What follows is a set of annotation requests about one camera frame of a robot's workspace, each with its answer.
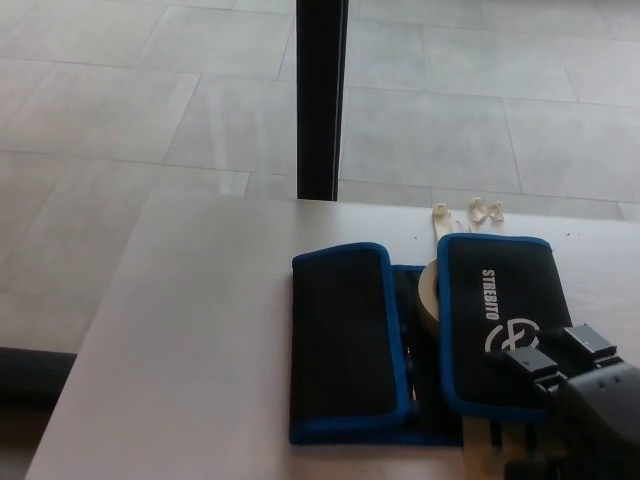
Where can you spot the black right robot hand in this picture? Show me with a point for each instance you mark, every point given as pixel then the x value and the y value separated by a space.
pixel 595 420

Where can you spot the black toolkit cover blue trim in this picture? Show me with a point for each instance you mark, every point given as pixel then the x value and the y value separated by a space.
pixel 340 325

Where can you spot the beige masking tape roll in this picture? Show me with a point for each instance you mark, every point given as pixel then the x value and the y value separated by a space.
pixel 429 300

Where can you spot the black vertical post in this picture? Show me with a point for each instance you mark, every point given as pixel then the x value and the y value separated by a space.
pixel 320 100

